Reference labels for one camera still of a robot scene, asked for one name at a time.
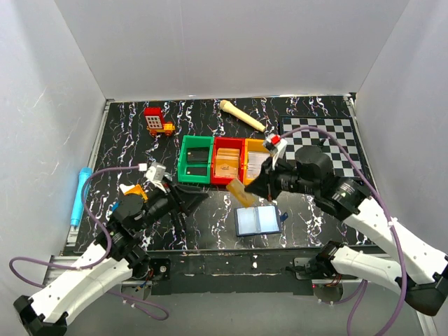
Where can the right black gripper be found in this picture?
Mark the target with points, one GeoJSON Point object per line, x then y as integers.
{"type": "Point", "coordinates": [264, 185]}

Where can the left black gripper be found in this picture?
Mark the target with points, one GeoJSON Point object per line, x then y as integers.
{"type": "Point", "coordinates": [190, 198]}

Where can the white gold VIP card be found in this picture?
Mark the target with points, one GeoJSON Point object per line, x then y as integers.
{"type": "Point", "coordinates": [252, 171]}

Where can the brown orange card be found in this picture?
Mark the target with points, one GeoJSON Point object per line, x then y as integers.
{"type": "Point", "coordinates": [237, 189]}

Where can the navy blue card holder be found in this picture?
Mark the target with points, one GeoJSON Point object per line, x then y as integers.
{"type": "Point", "coordinates": [258, 220]}

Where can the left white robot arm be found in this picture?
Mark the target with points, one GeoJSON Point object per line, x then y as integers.
{"type": "Point", "coordinates": [114, 256]}

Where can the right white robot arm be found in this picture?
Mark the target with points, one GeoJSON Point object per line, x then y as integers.
{"type": "Point", "coordinates": [414, 268]}

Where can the black handheld microphone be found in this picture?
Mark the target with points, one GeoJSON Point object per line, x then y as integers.
{"type": "Point", "coordinates": [178, 221]}

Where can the orange plastic bin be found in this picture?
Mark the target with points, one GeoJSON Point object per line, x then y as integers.
{"type": "Point", "coordinates": [254, 153]}

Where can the red plastic bin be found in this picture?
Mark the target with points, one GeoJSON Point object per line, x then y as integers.
{"type": "Point", "coordinates": [227, 161]}

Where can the green plastic bin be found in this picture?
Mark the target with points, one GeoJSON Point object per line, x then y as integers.
{"type": "Point", "coordinates": [194, 173]}

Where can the green yellow toy block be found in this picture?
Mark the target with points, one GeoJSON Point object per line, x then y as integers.
{"type": "Point", "coordinates": [133, 190]}

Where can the cream wooden pestle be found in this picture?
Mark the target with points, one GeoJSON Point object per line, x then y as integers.
{"type": "Point", "coordinates": [228, 107]}

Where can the red toy block truck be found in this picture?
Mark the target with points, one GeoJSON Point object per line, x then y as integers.
{"type": "Point", "coordinates": [156, 124]}

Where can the black white chessboard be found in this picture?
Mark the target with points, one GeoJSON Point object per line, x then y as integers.
{"type": "Point", "coordinates": [342, 129]}

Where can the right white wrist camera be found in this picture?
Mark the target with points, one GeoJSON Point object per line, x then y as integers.
{"type": "Point", "coordinates": [276, 147]}

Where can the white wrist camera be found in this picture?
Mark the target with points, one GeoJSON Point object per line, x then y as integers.
{"type": "Point", "coordinates": [276, 147]}
{"type": "Point", "coordinates": [155, 174]}

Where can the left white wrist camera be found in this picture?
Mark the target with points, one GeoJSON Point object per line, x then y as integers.
{"type": "Point", "coordinates": [155, 174]}

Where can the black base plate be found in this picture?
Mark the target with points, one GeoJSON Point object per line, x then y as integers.
{"type": "Point", "coordinates": [263, 270]}

